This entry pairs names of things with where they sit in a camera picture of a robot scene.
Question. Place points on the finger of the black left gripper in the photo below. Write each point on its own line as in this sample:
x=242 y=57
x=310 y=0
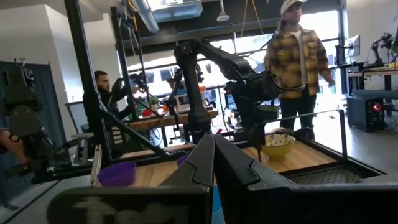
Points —
x=262 y=133
x=253 y=135

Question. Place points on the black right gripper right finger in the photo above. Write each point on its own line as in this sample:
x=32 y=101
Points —
x=230 y=168

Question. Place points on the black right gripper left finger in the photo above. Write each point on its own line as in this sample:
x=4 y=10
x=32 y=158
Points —
x=199 y=168

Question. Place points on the purple plastic mini bowl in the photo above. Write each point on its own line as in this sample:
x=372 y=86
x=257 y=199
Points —
x=116 y=175
x=182 y=160

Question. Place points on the yellow bowl with speckled inside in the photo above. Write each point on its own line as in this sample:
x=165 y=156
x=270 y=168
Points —
x=278 y=152

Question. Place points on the blue plastic mini bowl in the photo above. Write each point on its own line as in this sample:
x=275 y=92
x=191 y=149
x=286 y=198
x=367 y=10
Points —
x=217 y=208

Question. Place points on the black desktop robot arm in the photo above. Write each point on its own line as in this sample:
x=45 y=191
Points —
x=381 y=46

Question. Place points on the person's forearm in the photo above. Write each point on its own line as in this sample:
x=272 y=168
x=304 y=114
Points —
x=12 y=146

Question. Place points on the small black robot arm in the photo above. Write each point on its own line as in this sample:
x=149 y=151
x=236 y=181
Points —
x=141 y=84

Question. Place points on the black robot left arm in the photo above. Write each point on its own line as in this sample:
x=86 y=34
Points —
x=191 y=93

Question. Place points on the person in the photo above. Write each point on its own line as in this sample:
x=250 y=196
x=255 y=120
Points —
x=105 y=96
x=292 y=62

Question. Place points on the orange capped bottle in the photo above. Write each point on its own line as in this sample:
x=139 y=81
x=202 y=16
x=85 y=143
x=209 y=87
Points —
x=202 y=93

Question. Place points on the wooden workbench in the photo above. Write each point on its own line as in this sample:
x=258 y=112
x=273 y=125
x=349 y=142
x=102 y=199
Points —
x=164 y=119

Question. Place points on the red bowl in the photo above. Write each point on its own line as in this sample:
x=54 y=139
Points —
x=146 y=113

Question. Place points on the potted plant white pot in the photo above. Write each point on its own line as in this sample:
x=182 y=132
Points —
x=154 y=105

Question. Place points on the black mesh rack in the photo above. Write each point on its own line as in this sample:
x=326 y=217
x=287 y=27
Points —
x=326 y=179

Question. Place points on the white pendant lamp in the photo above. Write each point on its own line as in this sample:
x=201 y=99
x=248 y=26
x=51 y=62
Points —
x=223 y=16

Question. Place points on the white strip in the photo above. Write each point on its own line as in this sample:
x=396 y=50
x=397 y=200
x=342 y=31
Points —
x=95 y=168

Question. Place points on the dark computer tower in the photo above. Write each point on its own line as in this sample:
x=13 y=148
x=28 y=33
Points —
x=363 y=112

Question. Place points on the computer monitor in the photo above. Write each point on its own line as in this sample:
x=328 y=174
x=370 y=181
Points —
x=353 y=46

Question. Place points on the ceiling light panel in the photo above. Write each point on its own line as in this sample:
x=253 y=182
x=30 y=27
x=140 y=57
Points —
x=175 y=11

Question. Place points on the black desk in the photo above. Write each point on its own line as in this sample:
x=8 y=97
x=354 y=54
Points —
x=373 y=73

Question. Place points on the grey chair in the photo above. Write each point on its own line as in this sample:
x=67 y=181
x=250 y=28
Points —
x=77 y=130

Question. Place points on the dark blue partition panel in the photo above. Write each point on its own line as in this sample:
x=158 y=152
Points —
x=49 y=93

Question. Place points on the silver ventilation duct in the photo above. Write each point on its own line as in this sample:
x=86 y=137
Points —
x=146 y=15

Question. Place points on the black metal frame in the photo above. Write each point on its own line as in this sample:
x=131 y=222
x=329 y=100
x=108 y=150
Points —
x=84 y=77

